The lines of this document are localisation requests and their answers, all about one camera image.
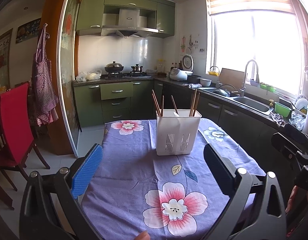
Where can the person's right hand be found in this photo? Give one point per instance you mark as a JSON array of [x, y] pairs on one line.
[[292, 198]]

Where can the gas stove top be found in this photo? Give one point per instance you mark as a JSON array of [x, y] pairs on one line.
[[114, 76]]

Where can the stainless range hood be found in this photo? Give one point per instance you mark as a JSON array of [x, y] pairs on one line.
[[128, 23]]

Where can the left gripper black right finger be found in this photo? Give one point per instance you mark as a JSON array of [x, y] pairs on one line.
[[255, 209]]

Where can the white plastic utensil holder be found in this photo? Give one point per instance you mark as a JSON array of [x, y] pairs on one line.
[[176, 132]]

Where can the purple floral tablecloth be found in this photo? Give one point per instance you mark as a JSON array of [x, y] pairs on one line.
[[170, 197]]

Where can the black wok with lid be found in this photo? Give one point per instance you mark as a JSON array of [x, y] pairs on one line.
[[114, 68]]

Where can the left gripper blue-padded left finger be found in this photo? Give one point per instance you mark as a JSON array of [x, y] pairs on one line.
[[38, 217]]

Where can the green upper cabinets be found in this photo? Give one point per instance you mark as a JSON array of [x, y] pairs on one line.
[[91, 14]]

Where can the small steel pot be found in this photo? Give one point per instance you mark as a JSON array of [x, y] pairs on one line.
[[137, 68]]

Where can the green lower cabinets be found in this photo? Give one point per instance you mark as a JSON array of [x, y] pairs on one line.
[[102, 101]]

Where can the person's left hand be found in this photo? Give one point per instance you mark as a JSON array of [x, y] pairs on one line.
[[143, 236]]

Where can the window roller blind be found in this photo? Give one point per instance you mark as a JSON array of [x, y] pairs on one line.
[[223, 6]]

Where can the dark counter cabinets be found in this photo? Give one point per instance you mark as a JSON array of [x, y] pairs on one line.
[[253, 131]]

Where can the purple checkered apron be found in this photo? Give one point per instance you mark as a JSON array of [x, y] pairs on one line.
[[45, 98]]

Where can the stainless double sink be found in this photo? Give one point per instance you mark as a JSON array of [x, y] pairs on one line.
[[242, 100]]

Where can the white bowl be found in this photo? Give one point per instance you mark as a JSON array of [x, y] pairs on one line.
[[205, 82]]

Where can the green cabinets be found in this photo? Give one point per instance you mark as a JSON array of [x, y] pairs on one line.
[[102, 101], [91, 14]]

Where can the wooden cutting board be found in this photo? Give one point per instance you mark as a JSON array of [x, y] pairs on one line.
[[231, 77]]

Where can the white rice cooker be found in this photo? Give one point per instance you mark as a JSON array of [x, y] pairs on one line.
[[184, 70]]

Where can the red-covered wooden chair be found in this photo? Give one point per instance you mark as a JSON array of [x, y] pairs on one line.
[[17, 134]]

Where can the glass sliding door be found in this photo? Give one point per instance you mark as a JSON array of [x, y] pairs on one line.
[[65, 72]]

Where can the green plastic basin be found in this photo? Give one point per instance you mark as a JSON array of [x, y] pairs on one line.
[[282, 110]]

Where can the bamboo chopstick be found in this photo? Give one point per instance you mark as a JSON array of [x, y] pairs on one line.
[[196, 99], [156, 103], [174, 105], [193, 102], [162, 106]]

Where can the white plastic bags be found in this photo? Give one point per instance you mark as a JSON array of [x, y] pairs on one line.
[[89, 76]]

